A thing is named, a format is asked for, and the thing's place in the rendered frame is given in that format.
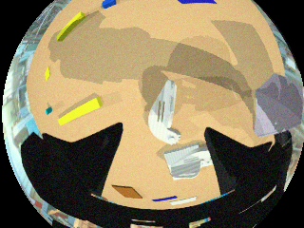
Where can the orange flat plate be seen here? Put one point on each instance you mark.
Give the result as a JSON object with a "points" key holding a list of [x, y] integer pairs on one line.
{"points": [[127, 192]]}

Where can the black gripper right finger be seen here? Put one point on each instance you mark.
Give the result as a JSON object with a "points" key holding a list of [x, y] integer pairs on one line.
{"points": [[231, 159]]}

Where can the small cyan block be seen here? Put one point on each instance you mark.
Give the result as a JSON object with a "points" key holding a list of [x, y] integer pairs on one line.
{"points": [[49, 110]]}

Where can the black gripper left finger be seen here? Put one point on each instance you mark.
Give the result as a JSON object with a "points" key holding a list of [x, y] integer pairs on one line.
{"points": [[90, 157]]}

